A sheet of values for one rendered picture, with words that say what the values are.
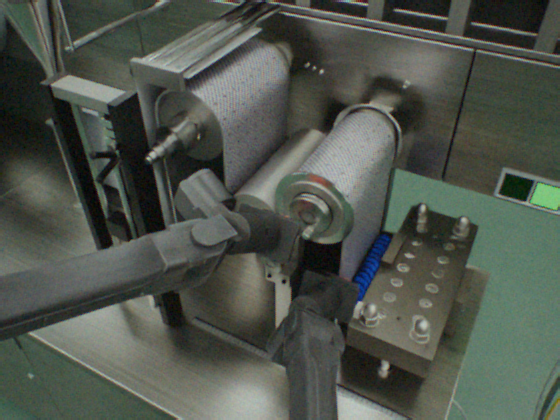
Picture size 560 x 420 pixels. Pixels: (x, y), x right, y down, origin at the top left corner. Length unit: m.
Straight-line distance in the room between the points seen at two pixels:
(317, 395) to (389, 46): 0.67
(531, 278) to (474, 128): 1.70
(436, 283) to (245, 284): 0.44
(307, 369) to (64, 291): 0.31
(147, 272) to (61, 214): 0.94
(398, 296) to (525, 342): 1.43
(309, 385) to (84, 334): 0.65
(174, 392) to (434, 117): 0.75
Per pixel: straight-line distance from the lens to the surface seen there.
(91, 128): 0.93
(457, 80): 1.03
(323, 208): 0.81
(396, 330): 0.98
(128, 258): 0.58
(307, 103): 1.16
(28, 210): 1.55
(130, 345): 1.14
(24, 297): 0.54
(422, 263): 1.10
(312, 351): 0.69
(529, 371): 2.33
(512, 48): 0.99
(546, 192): 1.11
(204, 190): 0.68
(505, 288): 2.59
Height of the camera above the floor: 1.81
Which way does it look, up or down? 41 degrees down
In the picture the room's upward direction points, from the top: straight up
